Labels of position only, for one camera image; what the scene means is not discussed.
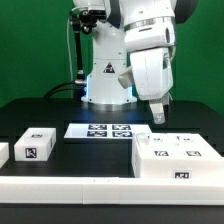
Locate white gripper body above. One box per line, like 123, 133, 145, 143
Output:
130, 48, 173, 100

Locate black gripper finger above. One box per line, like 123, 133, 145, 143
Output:
162, 92, 170, 107
149, 99, 165, 124

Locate white cabinet body box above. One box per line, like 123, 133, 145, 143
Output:
132, 134, 224, 179

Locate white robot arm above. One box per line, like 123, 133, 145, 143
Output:
70, 0, 199, 124

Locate white cabinet top block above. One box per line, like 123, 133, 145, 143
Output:
14, 128, 56, 161

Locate white base tag plate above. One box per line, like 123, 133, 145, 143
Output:
64, 123, 151, 139

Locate white block at left edge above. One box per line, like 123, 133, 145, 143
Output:
0, 143, 9, 168

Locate white L-shaped table fence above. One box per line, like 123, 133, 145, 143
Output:
0, 176, 224, 205

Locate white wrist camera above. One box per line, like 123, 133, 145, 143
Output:
118, 66, 134, 89

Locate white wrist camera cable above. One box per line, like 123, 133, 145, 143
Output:
162, 44, 178, 71

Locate black base cables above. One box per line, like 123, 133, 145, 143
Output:
43, 79, 88, 100

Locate black camera on stand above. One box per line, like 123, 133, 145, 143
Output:
80, 9, 106, 23

